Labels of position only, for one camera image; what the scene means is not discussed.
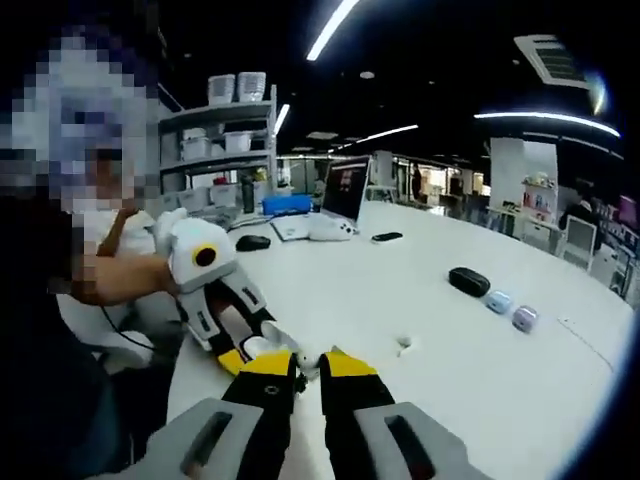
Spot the person in dark shirt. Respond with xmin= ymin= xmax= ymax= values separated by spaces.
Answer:
xmin=0 ymin=199 xmax=169 ymax=480

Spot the white office chair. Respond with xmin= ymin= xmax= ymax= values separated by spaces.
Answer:
xmin=563 ymin=215 xmax=600 ymax=274
xmin=57 ymin=294 xmax=174 ymax=374

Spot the display shelf with colourful items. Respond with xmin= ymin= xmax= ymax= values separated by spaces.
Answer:
xmin=519 ymin=172 xmax=559 ymax=219

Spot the ceiling light strip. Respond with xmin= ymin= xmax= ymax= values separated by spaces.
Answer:
xmin=473 ymin=111 xmax=622 ymax=139
xmin=306 ymin=0 xmax=360 ymax=62
xmin=273 ymin=103 xmax=292 ymax=136
xmin=327 ymin=124 xmax=420 ymax=154

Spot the silver laptop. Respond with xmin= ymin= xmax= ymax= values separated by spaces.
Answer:
xmin=269 ymin=155 xmax=372 ymax=243

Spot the black oval earbud case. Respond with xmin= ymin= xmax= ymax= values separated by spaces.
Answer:
xmin=448 ymin=267 xmax=491 ymax=298

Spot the black cable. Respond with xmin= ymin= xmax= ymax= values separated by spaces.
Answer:
xmin=101 ymin=303 xmax=157 ymax=349

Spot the white game controller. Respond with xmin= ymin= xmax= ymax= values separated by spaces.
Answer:
xmin=308 ymin=222 xmax=360 ymax=242

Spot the grey metal shelf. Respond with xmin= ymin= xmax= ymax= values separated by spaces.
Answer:
xmin=158 ymin=84 xmax=279 ymax=221

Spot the light blue earbud case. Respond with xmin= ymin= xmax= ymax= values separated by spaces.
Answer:
xmin=485 ymin=289 xmax=515 ymax=314

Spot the black computer mouse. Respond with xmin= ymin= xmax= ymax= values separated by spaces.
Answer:
xmin=235 ymin=233 xmax=272 ymax=252

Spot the blue plastic box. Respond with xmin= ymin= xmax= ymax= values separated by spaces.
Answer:
xmin=262 ymin=194 xmax=312 ymax=217

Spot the ceiling air conditioner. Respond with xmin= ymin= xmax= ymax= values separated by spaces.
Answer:
xmin=513 ymin=33 xmax=594 ymax=91

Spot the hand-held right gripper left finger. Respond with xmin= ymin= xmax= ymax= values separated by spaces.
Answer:
xmin=142 ymin=349 xmax=302 ymax=480

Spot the dark water bottle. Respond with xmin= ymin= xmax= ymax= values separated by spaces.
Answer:
xmin=240 ymin=174 xmax=256 ymax=215

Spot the person's left hand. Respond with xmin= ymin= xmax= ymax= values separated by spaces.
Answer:
xmin=218 ymin=301 xmax=259 ymax=347

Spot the purple earbud case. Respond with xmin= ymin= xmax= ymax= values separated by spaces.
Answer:
xmin=511 ymin=305 xmax=540 ymax=332

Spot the white table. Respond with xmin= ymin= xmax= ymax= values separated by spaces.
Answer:
xmin=167 ymin=199 xmax=636 ymax=480

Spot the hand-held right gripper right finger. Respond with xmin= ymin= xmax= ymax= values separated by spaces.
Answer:
xmin=318 ymin=348 xmax=496 ymax=480

